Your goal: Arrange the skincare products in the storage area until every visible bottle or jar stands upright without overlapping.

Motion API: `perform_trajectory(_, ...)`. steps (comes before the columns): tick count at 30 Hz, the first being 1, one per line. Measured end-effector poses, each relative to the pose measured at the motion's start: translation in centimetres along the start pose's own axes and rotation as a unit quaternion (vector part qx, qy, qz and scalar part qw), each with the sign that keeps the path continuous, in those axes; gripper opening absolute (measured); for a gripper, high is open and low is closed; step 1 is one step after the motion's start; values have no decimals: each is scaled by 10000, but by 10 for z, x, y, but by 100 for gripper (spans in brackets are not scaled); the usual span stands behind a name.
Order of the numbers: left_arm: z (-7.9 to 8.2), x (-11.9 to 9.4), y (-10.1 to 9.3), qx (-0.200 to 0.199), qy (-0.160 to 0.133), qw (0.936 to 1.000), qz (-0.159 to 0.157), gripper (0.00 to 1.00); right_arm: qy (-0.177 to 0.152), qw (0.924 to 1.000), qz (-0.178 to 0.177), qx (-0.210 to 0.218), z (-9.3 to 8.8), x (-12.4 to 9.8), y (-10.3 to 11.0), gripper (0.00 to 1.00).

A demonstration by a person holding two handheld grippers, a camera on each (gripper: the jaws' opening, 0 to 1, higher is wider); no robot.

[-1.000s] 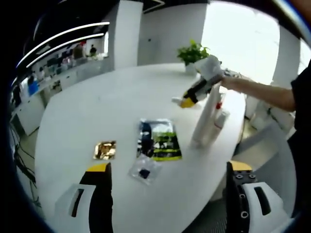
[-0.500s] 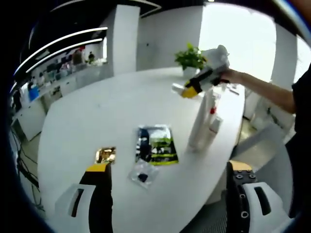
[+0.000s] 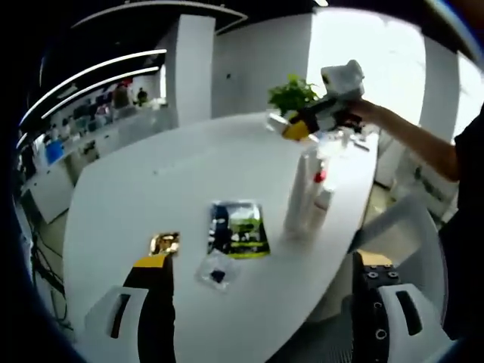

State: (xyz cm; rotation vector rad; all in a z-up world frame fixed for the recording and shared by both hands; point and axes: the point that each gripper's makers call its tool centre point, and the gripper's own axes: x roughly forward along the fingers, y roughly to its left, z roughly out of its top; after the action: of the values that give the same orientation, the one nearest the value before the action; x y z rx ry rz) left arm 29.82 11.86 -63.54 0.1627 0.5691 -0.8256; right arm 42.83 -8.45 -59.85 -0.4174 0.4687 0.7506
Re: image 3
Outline person's right hand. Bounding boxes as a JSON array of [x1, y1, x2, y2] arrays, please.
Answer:
[[342, 98, 379, 128]]

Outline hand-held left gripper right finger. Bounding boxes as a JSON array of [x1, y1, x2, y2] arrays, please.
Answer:
[[351, 250, 444, 363]]

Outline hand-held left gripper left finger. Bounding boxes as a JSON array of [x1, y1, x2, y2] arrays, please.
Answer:
[[83, 253, 177, 363]]

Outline gold skincare sachet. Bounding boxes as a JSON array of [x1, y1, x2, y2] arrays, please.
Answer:
[[148, 231, 181, 258]]

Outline grey mesh office chair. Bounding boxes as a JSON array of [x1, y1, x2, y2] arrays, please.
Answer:
[[308, 191, 451, 363]]

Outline white skincare tube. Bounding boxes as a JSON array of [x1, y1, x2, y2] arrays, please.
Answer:
[[284, 146, 322, 234]]

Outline green black skincare pack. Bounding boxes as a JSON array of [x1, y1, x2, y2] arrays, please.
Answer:
[[206, 199, 271, 260]]

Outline person's black shirt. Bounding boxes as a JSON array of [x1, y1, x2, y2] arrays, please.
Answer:
[[440, 109, 484, 341]]

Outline potted green plant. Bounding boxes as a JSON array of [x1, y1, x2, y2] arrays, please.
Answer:
[[266, 73, 323, 122]]

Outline clear skincare sachet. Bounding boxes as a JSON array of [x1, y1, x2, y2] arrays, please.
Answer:
[[194, 252, 243, 293]]

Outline white office counter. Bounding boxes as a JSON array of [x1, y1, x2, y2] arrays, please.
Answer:
[[18, 101, 178, 224]]

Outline ceiling light strips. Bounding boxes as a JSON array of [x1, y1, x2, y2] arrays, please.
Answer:
[[17, 47, 169, 148]]

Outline blue storage box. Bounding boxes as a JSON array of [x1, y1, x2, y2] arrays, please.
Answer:
[[44, 141, 64, 166]]

